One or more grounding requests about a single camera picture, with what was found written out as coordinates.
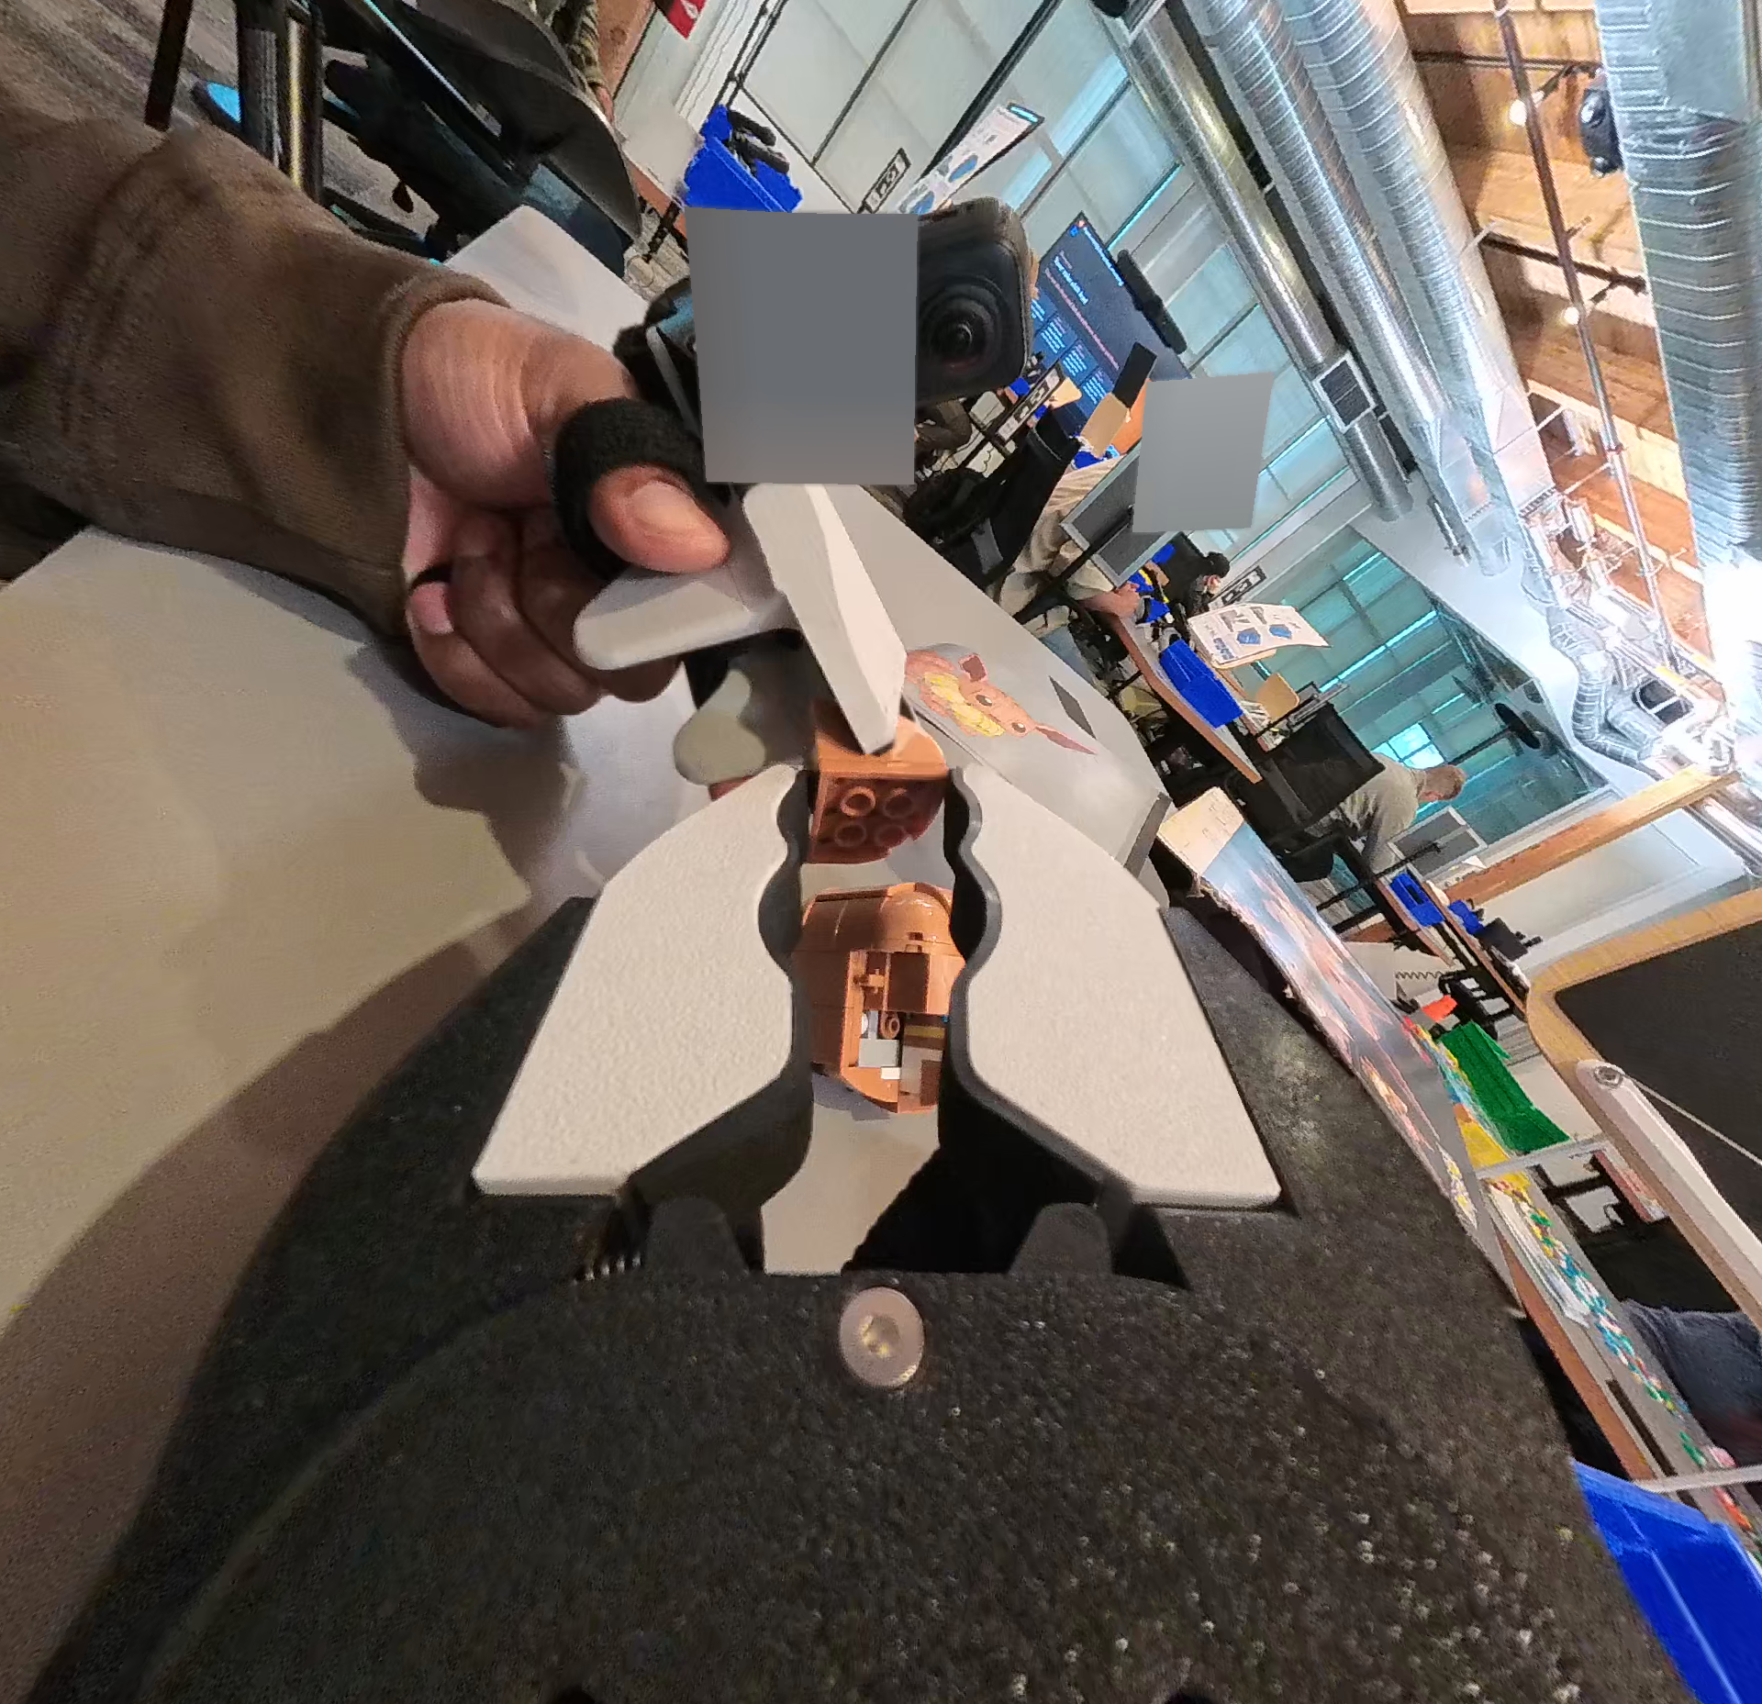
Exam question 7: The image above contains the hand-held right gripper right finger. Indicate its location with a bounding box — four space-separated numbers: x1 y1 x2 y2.
943 763 1282 1212

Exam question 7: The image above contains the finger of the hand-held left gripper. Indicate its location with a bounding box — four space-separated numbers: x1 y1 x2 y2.
573 544 802 673
750 485 916 756

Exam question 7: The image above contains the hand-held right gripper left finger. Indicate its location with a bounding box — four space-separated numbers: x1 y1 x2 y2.
475 768 820 1204

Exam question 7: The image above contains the brown rounded brick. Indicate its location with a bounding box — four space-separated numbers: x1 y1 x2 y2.
807 721 955 858

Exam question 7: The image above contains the brown brick assembly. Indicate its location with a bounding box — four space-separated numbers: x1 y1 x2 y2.
800 885 960 1114

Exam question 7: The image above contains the blue plastic bin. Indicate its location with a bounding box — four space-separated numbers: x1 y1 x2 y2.
1576 1463 1762 1704

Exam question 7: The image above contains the grey desk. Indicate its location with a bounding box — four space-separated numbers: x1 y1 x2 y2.
0 205 1213 1485

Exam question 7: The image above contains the person's left hand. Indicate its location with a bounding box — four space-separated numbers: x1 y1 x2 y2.
399 300 740 729

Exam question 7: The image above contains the black computer monitor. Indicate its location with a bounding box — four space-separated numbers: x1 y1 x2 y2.
1034 214 1186 397

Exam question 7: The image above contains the fox print instruction booklet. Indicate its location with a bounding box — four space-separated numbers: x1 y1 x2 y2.
877 554 1172 880

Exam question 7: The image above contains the printed cardboard box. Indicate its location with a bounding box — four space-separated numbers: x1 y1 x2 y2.
1198 818 1762 1485

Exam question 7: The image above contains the stack of blue bins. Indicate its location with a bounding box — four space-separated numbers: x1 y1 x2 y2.
690 108 802 214

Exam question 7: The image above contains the black office chair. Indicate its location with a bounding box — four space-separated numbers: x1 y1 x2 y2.
387 0 648 247

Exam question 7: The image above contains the black board with wooden edge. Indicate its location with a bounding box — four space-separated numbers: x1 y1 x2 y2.
1528 892 1762 1238

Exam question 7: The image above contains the silver ventilation duct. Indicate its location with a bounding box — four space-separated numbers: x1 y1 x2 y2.
1158 0 1762 770

